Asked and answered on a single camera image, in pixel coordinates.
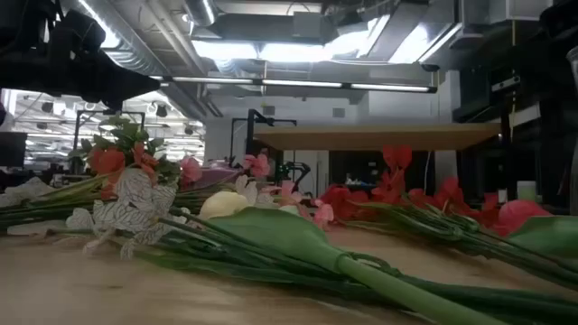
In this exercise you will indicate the white veined flower bunch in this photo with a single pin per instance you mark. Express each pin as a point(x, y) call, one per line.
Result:
point(135, 198)

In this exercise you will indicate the wooden shelf with black frame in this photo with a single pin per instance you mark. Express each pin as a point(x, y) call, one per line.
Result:
point(375, 135)

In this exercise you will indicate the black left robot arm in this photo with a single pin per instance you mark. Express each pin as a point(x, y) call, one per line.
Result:
point(18, 72)

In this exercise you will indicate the long ceiling light fixture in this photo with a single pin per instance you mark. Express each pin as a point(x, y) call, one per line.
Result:
point(298, 83)

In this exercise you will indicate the orange artificial flower bunch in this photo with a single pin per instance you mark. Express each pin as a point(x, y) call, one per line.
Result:
point(108, 160)

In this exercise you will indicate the black monitor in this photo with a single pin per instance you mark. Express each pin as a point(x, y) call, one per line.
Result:
point(11, 149)

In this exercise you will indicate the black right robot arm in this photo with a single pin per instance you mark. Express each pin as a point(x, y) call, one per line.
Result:
point(560, 15)

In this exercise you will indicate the white veined flower stem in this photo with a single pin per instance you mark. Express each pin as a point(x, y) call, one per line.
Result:
point(27, 192)

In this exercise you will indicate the black background robot arm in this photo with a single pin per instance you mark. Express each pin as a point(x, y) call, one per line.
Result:
point(295, 173)

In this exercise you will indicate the pink artificial flower bunch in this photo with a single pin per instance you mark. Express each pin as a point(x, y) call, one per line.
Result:
point(257, 164)

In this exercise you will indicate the red artificial flower bunch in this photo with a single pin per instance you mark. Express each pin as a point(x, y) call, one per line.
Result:
point(343, 201)

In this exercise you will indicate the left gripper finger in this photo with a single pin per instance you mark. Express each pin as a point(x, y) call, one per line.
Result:
point(135, 83)

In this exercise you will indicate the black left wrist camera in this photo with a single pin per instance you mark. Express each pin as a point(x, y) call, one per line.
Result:
point(81, 34)

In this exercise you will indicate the pink artificial tulip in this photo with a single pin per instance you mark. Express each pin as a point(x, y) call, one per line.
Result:
point(519, 214)

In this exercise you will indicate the green plant in white pot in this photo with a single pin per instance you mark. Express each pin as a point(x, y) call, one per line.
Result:
point(126, 131)

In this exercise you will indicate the pale green container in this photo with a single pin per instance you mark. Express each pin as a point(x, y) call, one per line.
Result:
point(526, 190)

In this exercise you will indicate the black dome camera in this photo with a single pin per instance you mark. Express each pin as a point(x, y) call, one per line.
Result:
point(430, 67)

